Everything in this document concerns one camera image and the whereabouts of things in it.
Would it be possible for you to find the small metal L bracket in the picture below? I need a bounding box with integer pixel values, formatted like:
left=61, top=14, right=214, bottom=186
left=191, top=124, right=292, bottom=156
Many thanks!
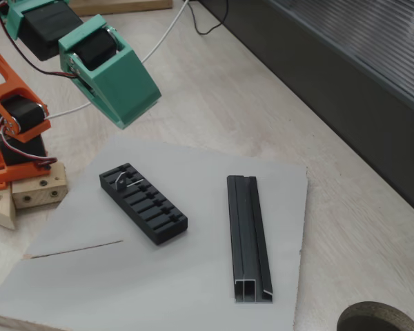
left=114, top=171, right=145, bottom=191

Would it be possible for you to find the black slotted holder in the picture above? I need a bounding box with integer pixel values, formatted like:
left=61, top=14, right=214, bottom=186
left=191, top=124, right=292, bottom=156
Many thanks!
left=99, top=162, right=189, bottom=246

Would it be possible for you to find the wooden bar with screw holes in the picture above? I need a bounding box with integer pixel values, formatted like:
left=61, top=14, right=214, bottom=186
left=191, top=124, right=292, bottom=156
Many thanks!
left=12, top=161, right=69, bottom=210

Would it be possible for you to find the dark aluminium profile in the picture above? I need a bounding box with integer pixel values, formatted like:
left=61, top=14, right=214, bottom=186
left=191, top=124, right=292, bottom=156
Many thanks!
left=226, top=174, right=275, bottom=305

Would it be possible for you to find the grey board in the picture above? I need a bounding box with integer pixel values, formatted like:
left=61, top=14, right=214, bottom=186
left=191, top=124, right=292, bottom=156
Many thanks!
left=0, top=134, right=310, bottom=331

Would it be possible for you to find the white cable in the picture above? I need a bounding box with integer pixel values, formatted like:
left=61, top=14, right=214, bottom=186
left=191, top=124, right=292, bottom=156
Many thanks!
left=47, top=0, right=190, bottom=121

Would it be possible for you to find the black cable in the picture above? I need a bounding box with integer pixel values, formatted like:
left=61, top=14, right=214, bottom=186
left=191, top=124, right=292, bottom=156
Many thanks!
left=187, top=0, right=229, bottom=36

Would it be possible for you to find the round cable hole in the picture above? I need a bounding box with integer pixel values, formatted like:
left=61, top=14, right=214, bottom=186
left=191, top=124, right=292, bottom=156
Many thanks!
left=336, top=301, right=414, bottom=331

